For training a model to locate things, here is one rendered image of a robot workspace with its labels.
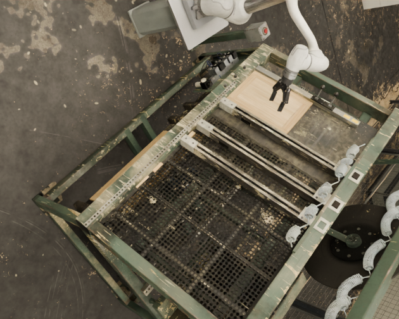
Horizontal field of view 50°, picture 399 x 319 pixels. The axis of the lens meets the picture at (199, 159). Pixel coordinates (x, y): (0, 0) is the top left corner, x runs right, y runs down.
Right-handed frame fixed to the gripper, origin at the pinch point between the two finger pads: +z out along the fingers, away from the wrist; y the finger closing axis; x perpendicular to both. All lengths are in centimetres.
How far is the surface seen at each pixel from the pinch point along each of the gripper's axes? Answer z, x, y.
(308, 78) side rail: 6, 67, -69
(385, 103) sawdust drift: 108, 397, -285
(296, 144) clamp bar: 31.1, 34.2, -3.2
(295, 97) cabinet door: 15, 49, -48
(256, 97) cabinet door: 24, 20, -56
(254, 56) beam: 6, 25, -95
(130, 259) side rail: 93, -84, 50
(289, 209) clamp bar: 52, 14, 45
